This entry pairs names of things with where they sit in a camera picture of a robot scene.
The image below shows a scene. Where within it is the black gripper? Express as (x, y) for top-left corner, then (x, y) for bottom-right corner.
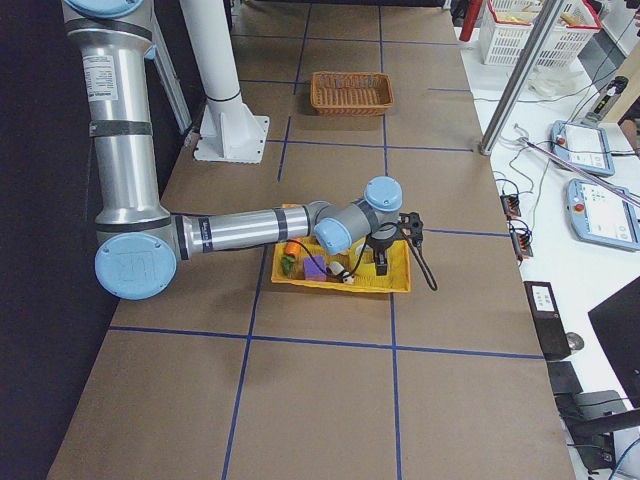
(366, 222), (400, 276)

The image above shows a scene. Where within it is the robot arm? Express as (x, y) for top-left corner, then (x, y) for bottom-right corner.
(62, 1), (402, 300)

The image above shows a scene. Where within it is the yellow woven basket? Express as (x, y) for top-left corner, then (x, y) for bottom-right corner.
(270, 202), (413, 295)

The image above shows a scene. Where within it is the brown wicker basket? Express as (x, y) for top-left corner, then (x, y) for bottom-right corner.
(310, 71), (394, 117)

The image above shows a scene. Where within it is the toy panda figure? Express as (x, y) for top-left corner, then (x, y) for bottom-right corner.
(327, 261), (355, 285)

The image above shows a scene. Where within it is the purple foam block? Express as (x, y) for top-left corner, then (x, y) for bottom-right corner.
(303, 255), (327, 282)

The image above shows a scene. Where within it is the toy carrot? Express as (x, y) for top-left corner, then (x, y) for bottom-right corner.
(280, 240), (301, 275)

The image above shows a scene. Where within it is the black box with label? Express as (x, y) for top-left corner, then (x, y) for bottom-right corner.
(523, 281), (571, 361)

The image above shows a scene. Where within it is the lower teach pendant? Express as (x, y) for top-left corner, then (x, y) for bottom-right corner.
(565, 179), (639, 252)

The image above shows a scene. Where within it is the teach pendant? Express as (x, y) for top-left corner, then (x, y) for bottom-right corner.
(550, 120), (615, 178)
(565, 179), (639, 252)

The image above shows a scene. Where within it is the upper teach pendant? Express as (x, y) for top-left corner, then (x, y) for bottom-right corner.
(550, 120), (615, 178)

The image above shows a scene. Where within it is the black monitor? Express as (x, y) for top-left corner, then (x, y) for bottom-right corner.
(588, 278), (640, 408)

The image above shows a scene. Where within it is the white plastic crate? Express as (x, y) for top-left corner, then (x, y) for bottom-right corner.
(537, 1), (602, 68)
(479, 1), (539, 67)

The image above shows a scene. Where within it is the red cylinder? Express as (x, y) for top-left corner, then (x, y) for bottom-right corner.
(459, 0), (485, 42)

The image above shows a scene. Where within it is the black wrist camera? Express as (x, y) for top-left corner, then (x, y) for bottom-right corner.
(399, 212), (424, 237)

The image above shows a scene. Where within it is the aluminium frame post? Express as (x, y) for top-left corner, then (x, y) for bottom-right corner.
(478, 0), (567, 156)

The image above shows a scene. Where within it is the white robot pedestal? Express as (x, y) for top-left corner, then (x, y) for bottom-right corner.
(180, 0), (270, 164)

